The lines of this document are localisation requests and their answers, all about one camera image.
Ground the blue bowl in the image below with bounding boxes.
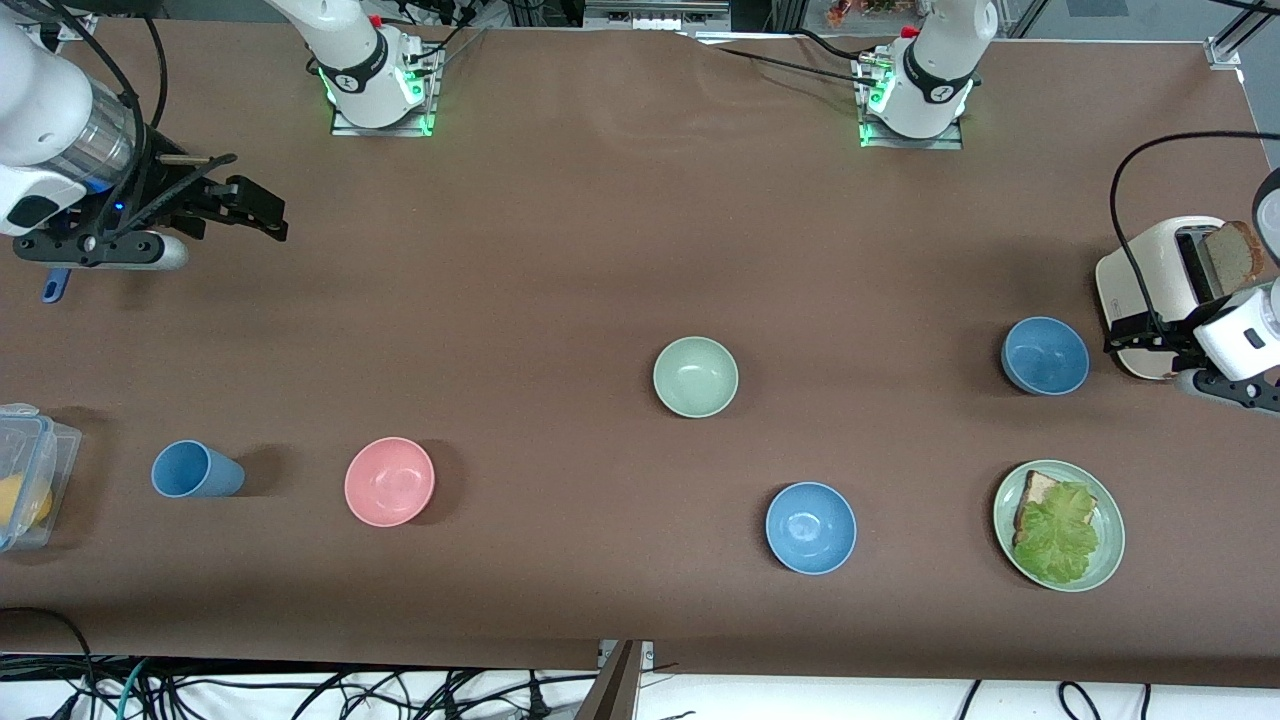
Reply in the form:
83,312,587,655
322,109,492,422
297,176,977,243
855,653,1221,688
1001,316,1091,397
765,481,858,576

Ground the green bowl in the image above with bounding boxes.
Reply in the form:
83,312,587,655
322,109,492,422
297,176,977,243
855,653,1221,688
653,336,740,419

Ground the pink bowl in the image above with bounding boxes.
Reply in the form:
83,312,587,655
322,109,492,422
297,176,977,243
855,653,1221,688
344,436,437,528

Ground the white toaster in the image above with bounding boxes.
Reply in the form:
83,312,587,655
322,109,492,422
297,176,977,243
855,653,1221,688
1095,215,1267,382

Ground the brown bread slice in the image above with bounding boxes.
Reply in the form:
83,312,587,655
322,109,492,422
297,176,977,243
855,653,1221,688
1200,220,1266,300

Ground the toast slice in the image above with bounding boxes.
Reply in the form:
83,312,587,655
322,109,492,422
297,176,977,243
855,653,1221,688
1013,470,1096,546

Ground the green plate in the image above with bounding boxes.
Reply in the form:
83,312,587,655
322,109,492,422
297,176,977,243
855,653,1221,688
993,459,1127,593

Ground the green lettuce leaf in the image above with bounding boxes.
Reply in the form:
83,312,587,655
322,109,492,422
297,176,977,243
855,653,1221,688
1012,482,1101,586

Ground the blue cup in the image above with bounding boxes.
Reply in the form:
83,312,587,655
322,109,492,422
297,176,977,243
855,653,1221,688
151,440,246,499

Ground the clear container with blue lid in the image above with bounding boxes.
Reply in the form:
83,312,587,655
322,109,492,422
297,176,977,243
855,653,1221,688
0,403,83,553

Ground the yellow fruit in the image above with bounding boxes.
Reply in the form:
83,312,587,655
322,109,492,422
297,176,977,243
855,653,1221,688
0,474,53,531

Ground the brown table cover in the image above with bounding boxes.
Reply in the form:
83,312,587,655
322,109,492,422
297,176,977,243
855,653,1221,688
0,18,1280,691

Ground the grey metal box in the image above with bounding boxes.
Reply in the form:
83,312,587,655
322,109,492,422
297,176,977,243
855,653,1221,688
583,0,732,32

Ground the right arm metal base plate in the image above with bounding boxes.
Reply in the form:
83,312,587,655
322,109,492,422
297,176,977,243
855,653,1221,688
330,45,438,138

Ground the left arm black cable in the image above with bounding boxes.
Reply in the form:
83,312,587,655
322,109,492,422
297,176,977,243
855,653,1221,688
1111,130,1280,343

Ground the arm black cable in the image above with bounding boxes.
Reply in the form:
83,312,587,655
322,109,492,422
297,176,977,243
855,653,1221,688
1111,130,1280,343
20,0,169,216

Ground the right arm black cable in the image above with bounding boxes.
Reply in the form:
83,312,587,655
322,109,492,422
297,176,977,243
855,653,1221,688
20,0,169,216

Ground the grey cable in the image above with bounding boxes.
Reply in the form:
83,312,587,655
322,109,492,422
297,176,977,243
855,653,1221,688
420,25,491,77

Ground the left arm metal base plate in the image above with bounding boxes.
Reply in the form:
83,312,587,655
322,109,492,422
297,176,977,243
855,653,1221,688
858,58,965,151

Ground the short black table cable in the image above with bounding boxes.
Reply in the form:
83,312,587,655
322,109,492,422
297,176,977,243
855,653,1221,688
795,28,867,63

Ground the black looped floor cable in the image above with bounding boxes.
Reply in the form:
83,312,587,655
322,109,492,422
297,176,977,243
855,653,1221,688
0,607,97,720

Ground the long black table cable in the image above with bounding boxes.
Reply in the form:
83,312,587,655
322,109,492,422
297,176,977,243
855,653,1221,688
690,40,876,87

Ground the teal floor cable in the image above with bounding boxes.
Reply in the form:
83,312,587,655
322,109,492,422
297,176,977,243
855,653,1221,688
116,657,153,720

